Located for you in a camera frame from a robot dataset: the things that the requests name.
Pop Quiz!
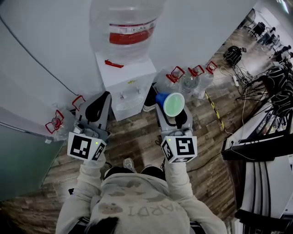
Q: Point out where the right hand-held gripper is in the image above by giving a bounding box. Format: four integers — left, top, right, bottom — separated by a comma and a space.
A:
155, 104, 198, 164

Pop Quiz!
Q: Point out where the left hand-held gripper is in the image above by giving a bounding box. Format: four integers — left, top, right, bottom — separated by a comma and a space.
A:
67, 90, 113, 162

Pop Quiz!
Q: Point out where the blue plastic cup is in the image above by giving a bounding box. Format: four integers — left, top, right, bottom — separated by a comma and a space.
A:
155, 92, 185, 117

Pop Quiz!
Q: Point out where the white water dispenser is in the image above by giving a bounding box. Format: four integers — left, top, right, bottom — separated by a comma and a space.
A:
95, 52, 157, 122

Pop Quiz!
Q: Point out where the person's left forearm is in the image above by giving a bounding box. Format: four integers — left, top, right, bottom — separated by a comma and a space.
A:
55, 157, 107, 234

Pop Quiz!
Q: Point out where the person's right forearm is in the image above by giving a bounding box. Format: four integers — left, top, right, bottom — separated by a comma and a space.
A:
163, 160, 228, 234

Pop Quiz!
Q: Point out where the large clear water jug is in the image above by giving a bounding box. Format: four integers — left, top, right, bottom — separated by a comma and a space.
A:
88, 0, 166, 64

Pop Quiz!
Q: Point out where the black shoe with white sole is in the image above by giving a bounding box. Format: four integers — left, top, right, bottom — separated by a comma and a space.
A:
142, 85, 159, 112

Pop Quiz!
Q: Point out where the yellow black hazard tape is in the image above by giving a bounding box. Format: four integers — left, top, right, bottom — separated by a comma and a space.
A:
204, 90, 226, 133

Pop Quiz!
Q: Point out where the red plastic seal strip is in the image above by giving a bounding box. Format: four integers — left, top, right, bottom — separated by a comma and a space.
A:
104, 59, 125, 69

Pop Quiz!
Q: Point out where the person's right black shoe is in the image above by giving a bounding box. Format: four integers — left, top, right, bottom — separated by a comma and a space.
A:
140, 166, 166, 181

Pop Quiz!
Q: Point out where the small clear plastic bottle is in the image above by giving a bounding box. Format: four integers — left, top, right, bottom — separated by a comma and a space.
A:
123, 158, 136, 172

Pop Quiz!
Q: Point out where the teal glass partition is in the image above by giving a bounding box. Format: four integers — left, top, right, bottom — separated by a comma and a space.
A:
0, 122, 67, 202

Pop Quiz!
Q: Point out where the person's beige hoodie torso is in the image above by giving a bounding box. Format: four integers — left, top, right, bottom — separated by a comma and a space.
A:
89, 172, 191, 234

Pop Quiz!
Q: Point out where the black tripod stand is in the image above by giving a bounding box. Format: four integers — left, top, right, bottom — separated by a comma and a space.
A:
235, 65, 293, 120

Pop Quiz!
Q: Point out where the white panel with black stripes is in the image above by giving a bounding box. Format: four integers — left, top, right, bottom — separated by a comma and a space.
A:
235, 155, 293, 229

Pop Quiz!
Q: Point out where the black office chair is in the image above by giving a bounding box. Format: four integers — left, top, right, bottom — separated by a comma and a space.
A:
250, 21, 266, 39

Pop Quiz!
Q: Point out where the clear bottle with red handle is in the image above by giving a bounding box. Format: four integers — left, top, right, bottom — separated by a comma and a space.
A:
66, 95, 87, 119
154, 66, 186, 97
181, 64, 205, 100
44, 109, 70, 141
194, 61, 218, 100

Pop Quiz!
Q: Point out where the black floor cable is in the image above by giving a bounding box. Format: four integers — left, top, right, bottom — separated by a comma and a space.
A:
186, 150, 224, 172

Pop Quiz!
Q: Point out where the white thin cable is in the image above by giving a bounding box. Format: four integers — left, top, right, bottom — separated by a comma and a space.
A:
223, 127, 256, 161

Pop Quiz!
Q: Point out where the thin black wall cable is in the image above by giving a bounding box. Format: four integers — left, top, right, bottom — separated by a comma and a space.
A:
0, 15, 81, 96

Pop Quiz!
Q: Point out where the white table with black frame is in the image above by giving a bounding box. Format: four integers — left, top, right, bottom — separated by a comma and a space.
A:
220, 100, 293, 161

